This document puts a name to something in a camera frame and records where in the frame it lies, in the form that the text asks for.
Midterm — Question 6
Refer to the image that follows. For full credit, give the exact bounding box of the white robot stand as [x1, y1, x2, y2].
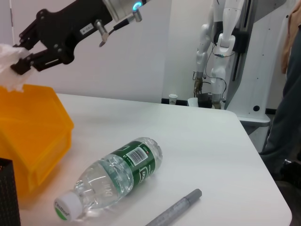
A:
[223, 0, 294, 153]

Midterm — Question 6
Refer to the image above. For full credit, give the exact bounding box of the white paper ball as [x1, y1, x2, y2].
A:
[0, 43, 32, 92]

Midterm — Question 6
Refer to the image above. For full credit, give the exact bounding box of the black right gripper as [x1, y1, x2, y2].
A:
[10, 0, 113, 76]

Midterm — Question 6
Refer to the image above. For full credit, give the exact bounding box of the white humanoid robot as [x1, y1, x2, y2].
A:
[192, 0, 250, 110]

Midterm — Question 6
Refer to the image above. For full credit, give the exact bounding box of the black box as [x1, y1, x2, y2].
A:
[197, 93, 214, 109]

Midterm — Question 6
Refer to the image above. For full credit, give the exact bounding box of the clear green-label water bottle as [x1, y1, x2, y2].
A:
[54, 137, 164, 221]

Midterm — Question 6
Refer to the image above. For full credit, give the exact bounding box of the yellow plastic bin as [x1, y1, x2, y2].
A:
[0, 84, 75, 194]

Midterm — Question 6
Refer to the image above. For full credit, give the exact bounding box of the black mesh pen holder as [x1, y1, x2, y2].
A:
[0, 158, 21, 226]

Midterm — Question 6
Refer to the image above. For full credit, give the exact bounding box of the person in dark trousers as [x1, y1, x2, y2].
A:
[258, 0, 301, 189]

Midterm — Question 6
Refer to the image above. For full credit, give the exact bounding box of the right gripper cable with plug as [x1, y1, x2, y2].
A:
[94, 10, 143, 48]

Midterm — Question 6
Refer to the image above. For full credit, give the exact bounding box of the grey marker pen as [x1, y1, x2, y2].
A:
[144, 188, 203, 226]

